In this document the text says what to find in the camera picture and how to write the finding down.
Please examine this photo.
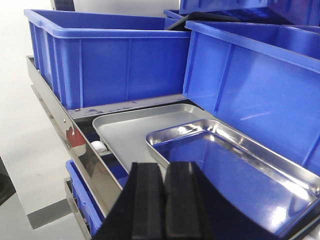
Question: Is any blue plastic crate upper right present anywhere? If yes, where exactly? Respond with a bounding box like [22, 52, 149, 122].
[163, 0, 320, 34]

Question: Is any white roller wheel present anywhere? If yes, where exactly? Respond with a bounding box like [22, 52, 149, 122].
[90, 140, 108, 154]

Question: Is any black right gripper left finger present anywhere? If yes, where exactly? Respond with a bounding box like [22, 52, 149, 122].
[92, 162, 165, 240]

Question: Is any stainless steel shelf rail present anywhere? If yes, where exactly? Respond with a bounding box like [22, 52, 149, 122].
[26, 56, 188, 216]

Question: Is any blue bin lower left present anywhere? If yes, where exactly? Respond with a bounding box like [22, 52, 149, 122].
[24, 9, 191, 110]

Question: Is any blue bin lower centre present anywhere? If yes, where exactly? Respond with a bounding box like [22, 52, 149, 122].
[65, 152, 131, 237]

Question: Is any matte grey tray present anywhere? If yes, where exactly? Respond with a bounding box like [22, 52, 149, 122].
[92, 103, 215, 172]

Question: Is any shiny silver tray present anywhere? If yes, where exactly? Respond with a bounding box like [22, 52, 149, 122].
[146, 119, 320, 240]

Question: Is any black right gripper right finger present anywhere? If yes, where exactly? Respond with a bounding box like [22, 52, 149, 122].
[164, 161, 278, 240]

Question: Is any blue plastic bin upper left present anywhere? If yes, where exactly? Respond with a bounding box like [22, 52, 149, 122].
[183, 21, 320, 174]

